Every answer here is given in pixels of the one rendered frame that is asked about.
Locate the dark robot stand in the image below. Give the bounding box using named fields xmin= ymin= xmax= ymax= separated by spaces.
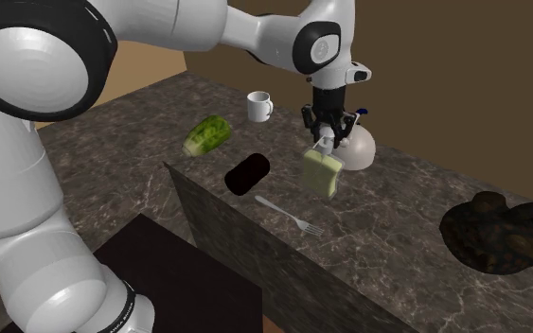
xmin=0 ymin=213 xmax=264 ymax=333

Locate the black cylinder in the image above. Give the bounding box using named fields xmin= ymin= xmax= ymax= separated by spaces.
xmin=223 ymin=152 xmax=272 ymax=197

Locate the silver fork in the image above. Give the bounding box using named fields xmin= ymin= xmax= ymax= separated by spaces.
xmin=254 ymin=195 xmax=326 ymax=238

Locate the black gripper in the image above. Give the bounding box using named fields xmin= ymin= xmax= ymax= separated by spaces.
xmin=300 ymin=85 xmax=359 ymax=149

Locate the white mug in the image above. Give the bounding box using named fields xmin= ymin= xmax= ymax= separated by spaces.
xmin=246 ymin=90 xmax=275 ymax=124

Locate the green cabbage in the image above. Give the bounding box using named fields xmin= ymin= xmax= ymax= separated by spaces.
xmin=181 ymin=114 xmax=233 ymax=158

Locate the white dome-shaped kettle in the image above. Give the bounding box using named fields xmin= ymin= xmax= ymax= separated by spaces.
xmin=335 ymin=108 xmax=378 ymax=172

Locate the pale green soap dispenser bottle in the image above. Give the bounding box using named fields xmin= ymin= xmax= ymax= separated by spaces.
xmin=302 ymin=135 xmax=346 ymax=202

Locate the dark brown plush toy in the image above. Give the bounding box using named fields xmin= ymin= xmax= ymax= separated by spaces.
xmin=438 ymin=190 xmax=533 ymax=276

